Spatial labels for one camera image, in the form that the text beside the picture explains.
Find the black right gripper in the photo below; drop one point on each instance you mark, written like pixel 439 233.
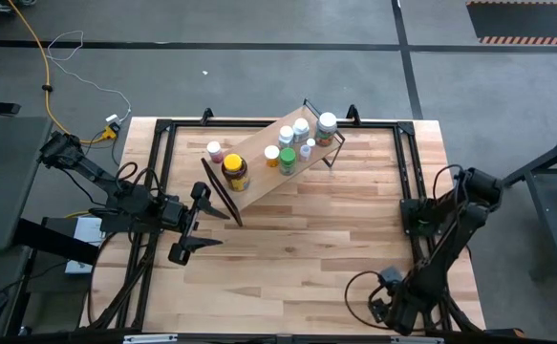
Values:
pixel 388 308

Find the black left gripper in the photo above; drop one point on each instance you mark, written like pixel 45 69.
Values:
pixel 189 224

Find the fish oil bottle yellow cap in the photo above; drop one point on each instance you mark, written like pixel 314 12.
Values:
pixel 234 172

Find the pink bottle white cap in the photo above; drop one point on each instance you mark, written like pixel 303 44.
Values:
pixel 214 149

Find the orange vial white cap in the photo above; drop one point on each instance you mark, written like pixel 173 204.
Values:
pixel 272 154

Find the green cap medicine bottle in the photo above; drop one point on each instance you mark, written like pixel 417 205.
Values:
pixel 287 157

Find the white square bottle blue label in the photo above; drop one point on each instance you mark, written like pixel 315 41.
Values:
pixel 286 135

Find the small white medicine bottle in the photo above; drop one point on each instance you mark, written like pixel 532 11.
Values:
pixel 301 128

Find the fruit label bottle white cap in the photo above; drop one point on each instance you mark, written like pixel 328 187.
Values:
pixel 327 125

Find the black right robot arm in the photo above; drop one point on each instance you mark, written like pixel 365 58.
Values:
pixel 450 239

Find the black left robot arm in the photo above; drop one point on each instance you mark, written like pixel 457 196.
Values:
pixel 92 172

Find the wooden shelf black metal legs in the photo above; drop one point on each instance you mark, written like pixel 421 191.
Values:
pixel 259 184

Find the white electronics box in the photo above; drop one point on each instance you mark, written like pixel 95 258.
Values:
pixel 89 231

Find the white power adapter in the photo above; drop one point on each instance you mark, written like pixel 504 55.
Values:
pixel 113 118

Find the black desk beam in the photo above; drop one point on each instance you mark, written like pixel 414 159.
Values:
pixel 53 241

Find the dark grey metal stand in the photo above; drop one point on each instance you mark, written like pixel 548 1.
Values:
pixel 543 210

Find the black mat hazard stripe edge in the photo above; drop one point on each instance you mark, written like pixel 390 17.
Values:
pixel 521 21

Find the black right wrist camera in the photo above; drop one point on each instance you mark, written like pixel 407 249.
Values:
pixel 391 276

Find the black aluminium table frame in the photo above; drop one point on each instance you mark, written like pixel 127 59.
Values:
pixel 162 125

